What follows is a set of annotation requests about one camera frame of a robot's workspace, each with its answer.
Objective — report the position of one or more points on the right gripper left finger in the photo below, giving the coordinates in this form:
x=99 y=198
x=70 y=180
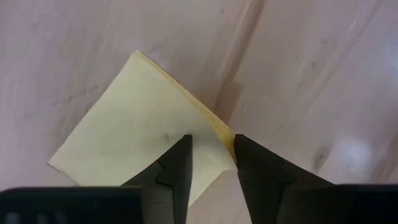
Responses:
x=171 y=186

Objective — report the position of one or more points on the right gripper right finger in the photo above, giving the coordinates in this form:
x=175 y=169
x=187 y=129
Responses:
x=264 y=180

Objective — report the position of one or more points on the yellow sticky note pad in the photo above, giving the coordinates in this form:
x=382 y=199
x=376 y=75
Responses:
x=130 y=124

